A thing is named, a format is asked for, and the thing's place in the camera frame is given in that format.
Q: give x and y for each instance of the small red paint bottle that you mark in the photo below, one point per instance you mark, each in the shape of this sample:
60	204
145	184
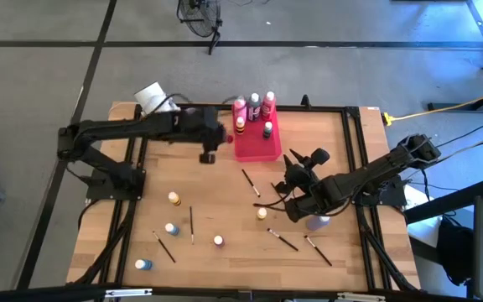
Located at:
229	139

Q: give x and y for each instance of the black floor fan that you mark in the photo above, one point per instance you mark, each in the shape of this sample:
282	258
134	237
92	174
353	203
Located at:
199	17

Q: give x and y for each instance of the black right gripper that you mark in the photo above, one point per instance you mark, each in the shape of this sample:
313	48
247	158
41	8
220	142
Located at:
302	180

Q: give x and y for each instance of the tall lavender paint bottle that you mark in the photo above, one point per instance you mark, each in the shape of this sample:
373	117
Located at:
318	223

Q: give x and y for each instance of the magenta black-taped paint bottle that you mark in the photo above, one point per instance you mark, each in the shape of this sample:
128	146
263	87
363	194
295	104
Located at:
219	241

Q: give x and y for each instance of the silver beam bracket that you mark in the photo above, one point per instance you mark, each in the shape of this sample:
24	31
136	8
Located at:
361	297
128	293

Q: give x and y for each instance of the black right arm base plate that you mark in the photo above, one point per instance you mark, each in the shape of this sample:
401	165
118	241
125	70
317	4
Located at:
392	197

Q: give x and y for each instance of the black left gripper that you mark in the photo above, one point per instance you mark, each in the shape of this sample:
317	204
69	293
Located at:
210	126

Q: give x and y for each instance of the yellow black-banded paint bottle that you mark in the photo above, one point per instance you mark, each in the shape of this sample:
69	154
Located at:
261	214
240	126

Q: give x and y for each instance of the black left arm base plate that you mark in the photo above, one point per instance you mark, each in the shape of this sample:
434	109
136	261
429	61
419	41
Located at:
99	191

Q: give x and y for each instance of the black bag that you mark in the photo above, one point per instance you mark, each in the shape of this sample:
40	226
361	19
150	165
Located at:
455	251

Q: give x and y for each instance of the black camera box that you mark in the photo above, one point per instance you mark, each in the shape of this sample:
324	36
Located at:
245	295

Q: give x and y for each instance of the tall grey paint bottle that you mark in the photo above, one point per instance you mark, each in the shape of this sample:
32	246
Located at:
254	107

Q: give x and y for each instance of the black curved bracket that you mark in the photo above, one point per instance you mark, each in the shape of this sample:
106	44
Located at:
305	100

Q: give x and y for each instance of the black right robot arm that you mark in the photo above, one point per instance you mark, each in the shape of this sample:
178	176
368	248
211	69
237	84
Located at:
371	176

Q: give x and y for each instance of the small green paint bottle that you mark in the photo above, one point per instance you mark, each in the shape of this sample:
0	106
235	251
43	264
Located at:
267	130

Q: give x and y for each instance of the black aluminium table frame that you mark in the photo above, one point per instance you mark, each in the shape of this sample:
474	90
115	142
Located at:
350	126

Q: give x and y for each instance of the black overhead frame beam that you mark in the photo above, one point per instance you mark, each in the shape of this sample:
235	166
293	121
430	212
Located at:
36	293

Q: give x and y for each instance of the white paper towel roll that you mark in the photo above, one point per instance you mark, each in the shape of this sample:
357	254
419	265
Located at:
153	98

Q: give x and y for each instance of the tall red paint bottle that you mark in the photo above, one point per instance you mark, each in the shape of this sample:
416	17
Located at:
268	105

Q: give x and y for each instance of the blue paint bottle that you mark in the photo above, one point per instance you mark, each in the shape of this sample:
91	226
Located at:
171	229
143	264

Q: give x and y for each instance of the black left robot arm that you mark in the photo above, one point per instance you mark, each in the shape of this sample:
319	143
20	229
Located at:
120	128

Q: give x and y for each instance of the pink plastic bin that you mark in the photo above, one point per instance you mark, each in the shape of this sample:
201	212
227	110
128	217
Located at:
258	147

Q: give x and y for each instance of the tall pink paint bottle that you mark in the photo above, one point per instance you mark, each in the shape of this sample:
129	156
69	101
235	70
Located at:
240	108

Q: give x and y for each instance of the yellow paint bottle red label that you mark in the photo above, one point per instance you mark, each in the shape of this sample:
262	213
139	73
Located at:
175	198

